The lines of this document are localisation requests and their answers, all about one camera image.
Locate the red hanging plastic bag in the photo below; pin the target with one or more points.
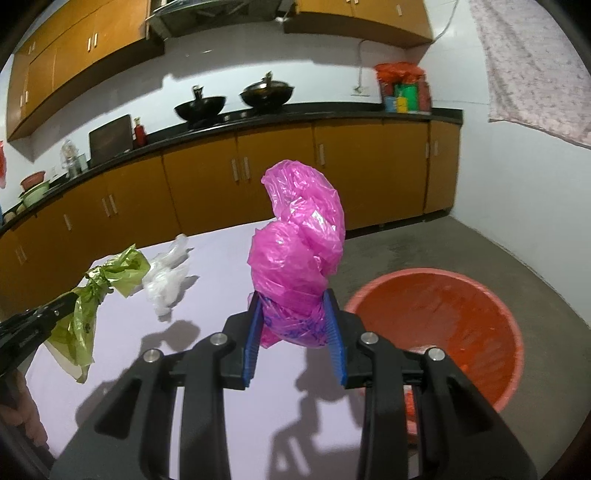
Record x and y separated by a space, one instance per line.
2 166

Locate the glass jar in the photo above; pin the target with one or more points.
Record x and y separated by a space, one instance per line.
73 161

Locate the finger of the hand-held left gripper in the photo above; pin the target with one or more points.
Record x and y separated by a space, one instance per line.
27 332

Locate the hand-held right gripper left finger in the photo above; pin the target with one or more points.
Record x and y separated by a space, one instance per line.
251 332

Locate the person's left hand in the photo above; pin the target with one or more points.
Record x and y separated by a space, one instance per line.
25 410

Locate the green basin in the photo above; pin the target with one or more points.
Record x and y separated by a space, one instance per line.
34 196

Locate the red plastic basin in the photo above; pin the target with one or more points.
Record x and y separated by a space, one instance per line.
438 314

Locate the olive green plastic bag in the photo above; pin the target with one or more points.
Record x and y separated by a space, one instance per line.
124 272

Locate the dark cutting board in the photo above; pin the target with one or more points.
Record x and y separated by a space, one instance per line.
111 141

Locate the translucent white plastic bag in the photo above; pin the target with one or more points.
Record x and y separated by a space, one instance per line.
166 281

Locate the red bowl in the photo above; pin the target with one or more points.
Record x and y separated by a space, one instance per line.
33 180

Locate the wooden wall cabinet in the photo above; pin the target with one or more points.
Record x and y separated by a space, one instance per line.
369 18
69 60

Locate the red bag with colourful packs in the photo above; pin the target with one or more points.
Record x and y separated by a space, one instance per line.
404 87

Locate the wooden base kitchen cabinets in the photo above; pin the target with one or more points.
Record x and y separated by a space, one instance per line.
277 175

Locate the metal range hood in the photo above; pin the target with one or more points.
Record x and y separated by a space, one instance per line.
207 18

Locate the black kitchen countertop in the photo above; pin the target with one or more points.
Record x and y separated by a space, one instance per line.
323 117

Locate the floral hanging cloth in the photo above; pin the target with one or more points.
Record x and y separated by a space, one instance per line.
531 69

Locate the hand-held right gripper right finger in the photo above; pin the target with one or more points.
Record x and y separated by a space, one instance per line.
334 332

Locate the magenta plastic bag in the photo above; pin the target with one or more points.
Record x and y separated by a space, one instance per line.
295 240

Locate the red bottle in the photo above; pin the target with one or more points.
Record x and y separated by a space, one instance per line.
139 134

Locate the black wok with spatula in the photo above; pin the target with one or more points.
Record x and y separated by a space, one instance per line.
267 94

